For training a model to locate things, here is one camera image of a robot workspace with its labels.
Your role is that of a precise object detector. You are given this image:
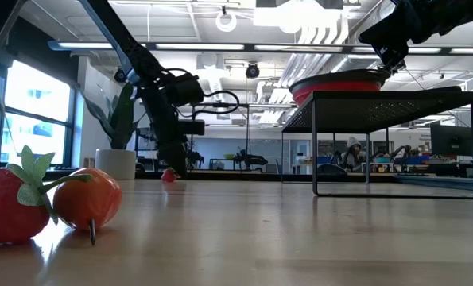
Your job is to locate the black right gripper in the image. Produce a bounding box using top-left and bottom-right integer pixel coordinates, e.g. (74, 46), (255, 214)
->
(358, 0), (420, 75)

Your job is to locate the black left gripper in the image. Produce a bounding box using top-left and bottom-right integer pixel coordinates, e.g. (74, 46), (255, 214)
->
(142, 87), (188, 179)

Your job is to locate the red toy strawberry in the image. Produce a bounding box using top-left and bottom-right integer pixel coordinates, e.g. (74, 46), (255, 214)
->
(160, 168), (181, 184)
(0, 145), (57, 245)

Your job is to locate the potted aloe plant white pot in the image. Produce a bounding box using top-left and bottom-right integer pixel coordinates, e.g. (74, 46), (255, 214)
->
(72, 81), (148, 181)

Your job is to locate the black perforated metal shelf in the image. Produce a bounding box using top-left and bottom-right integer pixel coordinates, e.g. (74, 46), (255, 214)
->
(281, 84), (473, 199)

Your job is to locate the red grey collapsible colander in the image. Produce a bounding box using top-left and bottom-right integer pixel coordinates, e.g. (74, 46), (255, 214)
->
(288, 68), (392, 107)

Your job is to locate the small orange toy fruit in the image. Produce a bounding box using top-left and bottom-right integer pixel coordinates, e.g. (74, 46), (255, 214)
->
(41, 167), (123, 246)

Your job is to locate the small dark background plant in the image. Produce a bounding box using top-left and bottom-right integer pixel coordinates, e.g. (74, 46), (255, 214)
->
(186, 149), (205, 168)

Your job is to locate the small dark monitor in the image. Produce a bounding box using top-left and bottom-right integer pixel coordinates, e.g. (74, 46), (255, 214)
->
(136, 126), (158, 151)

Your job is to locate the black tabletop device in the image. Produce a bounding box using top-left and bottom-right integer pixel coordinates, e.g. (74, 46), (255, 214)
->
(232, 149), (269, 172)

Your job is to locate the long linear ceiling light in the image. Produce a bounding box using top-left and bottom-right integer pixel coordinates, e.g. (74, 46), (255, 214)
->
(47, 39), (473, 56)

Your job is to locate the large dark monitor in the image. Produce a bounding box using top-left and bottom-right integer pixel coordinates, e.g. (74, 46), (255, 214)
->
(430, 123), (473, 157)

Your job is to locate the person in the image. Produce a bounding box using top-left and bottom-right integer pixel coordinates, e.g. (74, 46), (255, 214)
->
(339, 137), (366, 172)

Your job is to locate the round white ceiling lamp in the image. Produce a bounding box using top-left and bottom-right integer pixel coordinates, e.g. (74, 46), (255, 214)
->
(215, 11), (238, 33)

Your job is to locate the large glass window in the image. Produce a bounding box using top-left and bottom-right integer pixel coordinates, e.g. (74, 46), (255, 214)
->
(0, 59), (76, 168)

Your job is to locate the black office chair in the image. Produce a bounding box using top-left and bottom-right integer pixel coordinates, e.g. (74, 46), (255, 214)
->
(317, 163), (348, 176)

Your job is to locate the long blue-edged bench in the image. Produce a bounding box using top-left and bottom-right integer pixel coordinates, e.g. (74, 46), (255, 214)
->
(393, 174), (473, 191)

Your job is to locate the ribbed silver ceiling duct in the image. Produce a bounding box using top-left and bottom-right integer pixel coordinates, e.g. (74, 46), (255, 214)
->
(323, 0), (384, 76)

